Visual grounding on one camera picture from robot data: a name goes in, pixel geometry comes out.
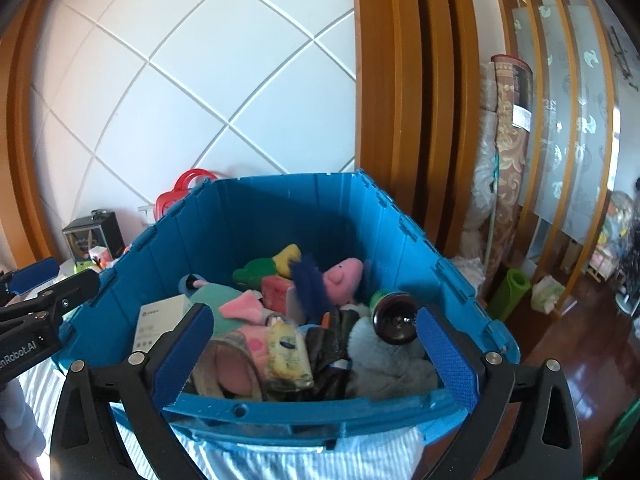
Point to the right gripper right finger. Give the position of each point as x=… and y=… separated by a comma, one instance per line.
x=544, y=442

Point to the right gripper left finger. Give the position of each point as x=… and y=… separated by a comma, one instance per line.
x=85, y=441

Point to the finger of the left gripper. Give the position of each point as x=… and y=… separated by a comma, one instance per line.
x=18, y=282
x=53, y=302

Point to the white rectangular box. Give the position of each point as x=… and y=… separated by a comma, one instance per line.
x=157, y=318

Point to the pink pig plush teal dress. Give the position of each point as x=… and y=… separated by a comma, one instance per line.
x=234, y=361

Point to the yellow tissue packet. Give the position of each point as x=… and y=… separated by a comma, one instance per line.
x=288, y=368

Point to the brown bottle green label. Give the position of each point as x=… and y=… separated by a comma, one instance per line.
x=393, y=316

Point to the small pink white box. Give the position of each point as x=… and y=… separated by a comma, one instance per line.
x=101, y=256

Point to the black gift bag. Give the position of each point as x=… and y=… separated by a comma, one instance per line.
x=100, y=228

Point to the red plastic toy suitcase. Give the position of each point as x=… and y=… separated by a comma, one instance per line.
x=181, y=189

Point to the green yoga mat roll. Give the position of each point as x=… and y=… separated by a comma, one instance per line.
x=509, y=293

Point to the black folded umbrella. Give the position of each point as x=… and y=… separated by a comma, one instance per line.
x=330, y=364

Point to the grey plush toy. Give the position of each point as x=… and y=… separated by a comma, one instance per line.
x=381, y=371

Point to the small pink pig plush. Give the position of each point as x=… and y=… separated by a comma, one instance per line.
x=342, y=281

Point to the blue plastic storage crate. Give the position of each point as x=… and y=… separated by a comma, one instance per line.
x=223, y=224

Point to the rolled patterned carpet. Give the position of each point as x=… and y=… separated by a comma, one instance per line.
x=514, y=80

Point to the wooden lattice partition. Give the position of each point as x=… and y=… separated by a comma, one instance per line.
x=572, y=148

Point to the white wall socket panel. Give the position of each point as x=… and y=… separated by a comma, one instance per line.
x=146, y=214

